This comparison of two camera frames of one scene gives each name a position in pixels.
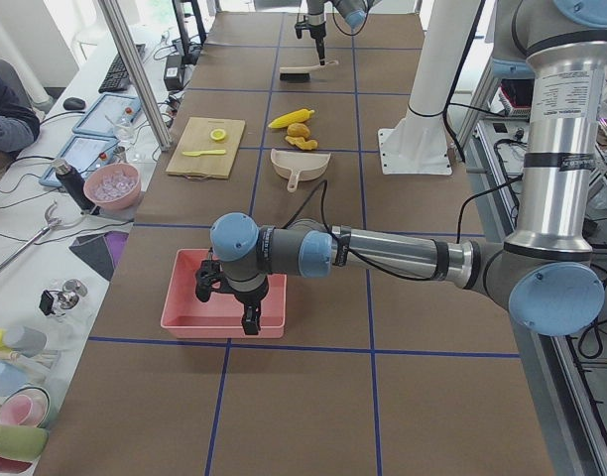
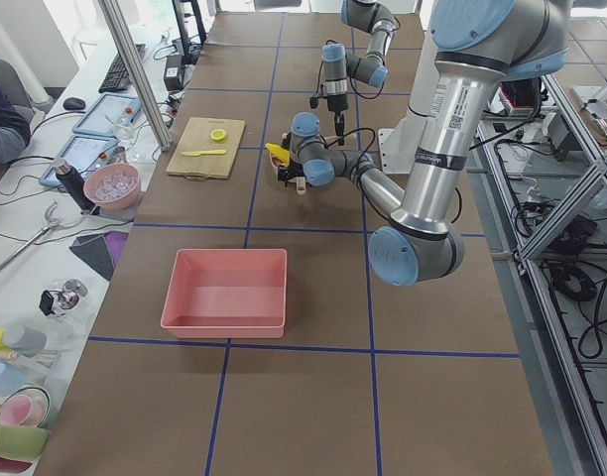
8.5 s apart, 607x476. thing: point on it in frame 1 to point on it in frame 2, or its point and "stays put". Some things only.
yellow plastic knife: [209, 152] stays put
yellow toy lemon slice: [217, 134] stays put
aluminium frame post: [137, 76] stays put
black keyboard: [116, 77] stays put
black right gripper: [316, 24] to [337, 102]
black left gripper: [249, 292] to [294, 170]
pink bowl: [113, 185] stays put
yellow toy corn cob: [295, 117] to [280, 154]
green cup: [16, 441] stays put
